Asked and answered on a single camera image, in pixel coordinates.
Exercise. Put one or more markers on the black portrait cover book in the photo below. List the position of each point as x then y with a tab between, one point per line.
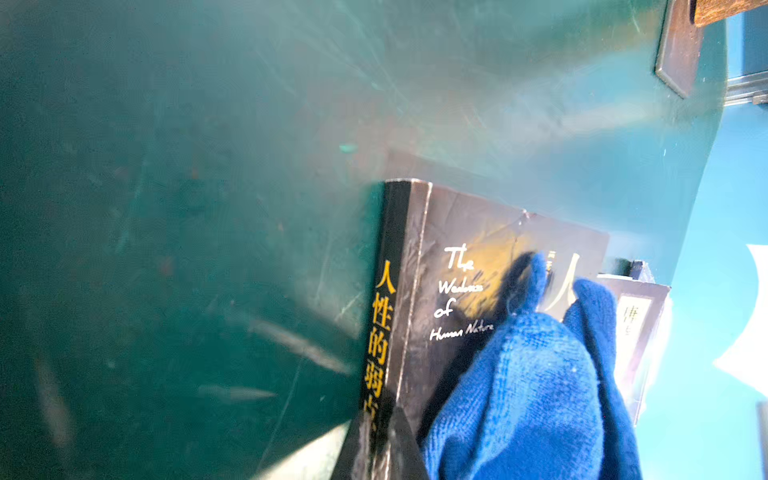
448	265

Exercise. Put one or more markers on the blue microfibre cloth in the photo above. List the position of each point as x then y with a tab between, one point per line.
539	400

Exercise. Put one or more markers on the purple book yellow label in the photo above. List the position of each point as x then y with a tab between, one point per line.
639	309

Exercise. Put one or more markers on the pink blossom artificial tree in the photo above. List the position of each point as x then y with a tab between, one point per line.
681	39

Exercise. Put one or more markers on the aluminium frame rail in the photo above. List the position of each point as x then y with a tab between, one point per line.
747	89

